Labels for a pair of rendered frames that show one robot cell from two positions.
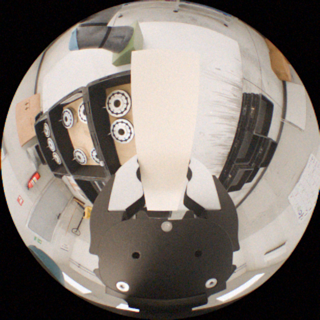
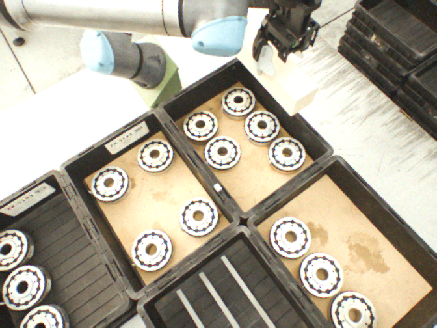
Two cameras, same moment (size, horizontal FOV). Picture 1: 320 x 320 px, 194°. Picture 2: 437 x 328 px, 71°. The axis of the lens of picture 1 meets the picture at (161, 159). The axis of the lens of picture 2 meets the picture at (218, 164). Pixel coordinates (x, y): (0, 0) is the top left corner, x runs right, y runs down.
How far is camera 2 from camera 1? 0.70 m
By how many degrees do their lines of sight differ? 53
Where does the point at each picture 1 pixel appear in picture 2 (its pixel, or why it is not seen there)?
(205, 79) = not seen: hidden behind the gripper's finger
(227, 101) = (313, 65)
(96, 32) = (129, 47)
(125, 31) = (156, 49)
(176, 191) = (295, 68)
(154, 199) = (289, 83)
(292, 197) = not seen: outside the picture
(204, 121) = (312, 107)
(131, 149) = (248, 178)
